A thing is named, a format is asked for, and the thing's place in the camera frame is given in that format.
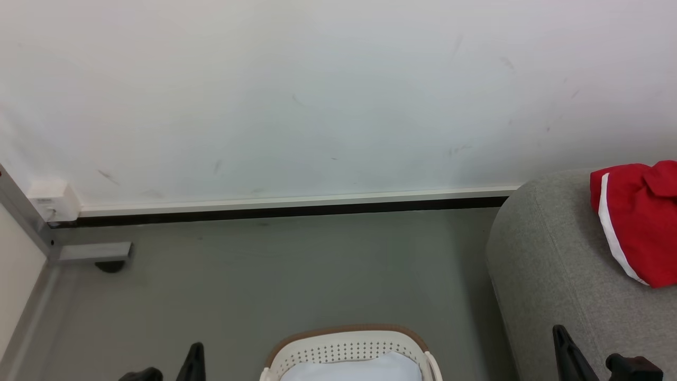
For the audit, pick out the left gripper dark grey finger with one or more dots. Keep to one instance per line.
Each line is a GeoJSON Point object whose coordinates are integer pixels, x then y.
{"type": "Point", "coordinates": [193, 365]}

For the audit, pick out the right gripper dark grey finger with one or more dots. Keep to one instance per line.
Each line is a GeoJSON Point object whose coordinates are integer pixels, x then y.
{"type": "Point", "coordinates": [571, 362]}

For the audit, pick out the red garment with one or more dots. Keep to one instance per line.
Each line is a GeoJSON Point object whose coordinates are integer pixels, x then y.
{"type": "Point", "coordinates": [645, 227]}

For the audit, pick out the grey fabric sofa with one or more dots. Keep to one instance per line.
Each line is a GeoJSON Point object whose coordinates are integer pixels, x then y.
{"type": "Point", "coordinates": [550, 275]}

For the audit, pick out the light blue garment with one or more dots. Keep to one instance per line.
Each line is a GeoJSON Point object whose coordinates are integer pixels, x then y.
{"type": "Point", "coordinates": [351, 368]}

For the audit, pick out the white perforated laundry basket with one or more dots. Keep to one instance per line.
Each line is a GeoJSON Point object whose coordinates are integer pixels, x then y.
{"type": "Point", "coordinates": [344, 346]}

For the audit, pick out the white baseboard strip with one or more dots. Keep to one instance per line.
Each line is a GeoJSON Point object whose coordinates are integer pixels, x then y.
{"type": "Point", "coordinates": [291, 202]}

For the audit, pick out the beige partition panel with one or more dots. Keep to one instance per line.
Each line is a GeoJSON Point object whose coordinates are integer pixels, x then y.
{"type": "Point", "coordinates": [16, 270]}

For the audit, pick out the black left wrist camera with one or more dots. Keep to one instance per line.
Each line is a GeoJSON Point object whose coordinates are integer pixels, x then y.
{"type": "Point", "coordinates": [142, 375]}

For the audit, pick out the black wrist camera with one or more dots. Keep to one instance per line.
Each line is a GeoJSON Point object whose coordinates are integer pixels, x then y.
{"type": "Point", "coordinates": [142, 375]}
{"type": "Point", "coordinates": [634, 369]}

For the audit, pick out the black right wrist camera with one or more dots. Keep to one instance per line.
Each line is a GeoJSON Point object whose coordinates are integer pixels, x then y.
{"type": "Point", "coordinates": [634, 369]}

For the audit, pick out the black round frame foot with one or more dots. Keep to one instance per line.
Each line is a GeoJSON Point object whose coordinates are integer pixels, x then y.
{"type": "Point", "coordinates": [110, 266]}

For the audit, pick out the white wall junction box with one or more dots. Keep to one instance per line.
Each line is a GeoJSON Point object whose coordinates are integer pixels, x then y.
{"type": "Point", "coordinates": [55, 201]}

